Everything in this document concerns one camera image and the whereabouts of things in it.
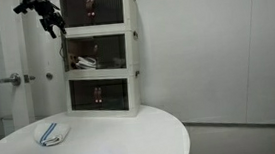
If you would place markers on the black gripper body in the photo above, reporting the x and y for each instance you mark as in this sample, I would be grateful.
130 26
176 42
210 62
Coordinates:
47 13

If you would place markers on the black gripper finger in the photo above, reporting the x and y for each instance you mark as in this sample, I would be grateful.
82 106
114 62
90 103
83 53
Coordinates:
52 32
62 26

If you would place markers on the round silver door stop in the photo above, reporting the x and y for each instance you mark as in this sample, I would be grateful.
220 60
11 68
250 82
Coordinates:
49 76

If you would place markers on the white cloth bundle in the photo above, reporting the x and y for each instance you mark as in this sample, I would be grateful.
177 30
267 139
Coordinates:
86 62

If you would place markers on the metal door latch plate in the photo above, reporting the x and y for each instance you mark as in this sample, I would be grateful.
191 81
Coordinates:
27 78

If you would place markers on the black cabinet side latch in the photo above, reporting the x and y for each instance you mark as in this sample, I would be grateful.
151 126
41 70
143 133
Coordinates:
135 35
137 73

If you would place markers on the white three-tier storage cabinet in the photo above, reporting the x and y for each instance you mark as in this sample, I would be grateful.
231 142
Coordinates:
132 54

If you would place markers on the white room door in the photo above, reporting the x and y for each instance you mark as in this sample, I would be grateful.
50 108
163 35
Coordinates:
19 100

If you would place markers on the folded white blue-striped towel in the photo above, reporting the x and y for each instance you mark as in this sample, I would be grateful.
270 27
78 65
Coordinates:
52 134

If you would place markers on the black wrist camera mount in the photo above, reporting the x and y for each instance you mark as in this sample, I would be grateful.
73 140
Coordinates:
25 3

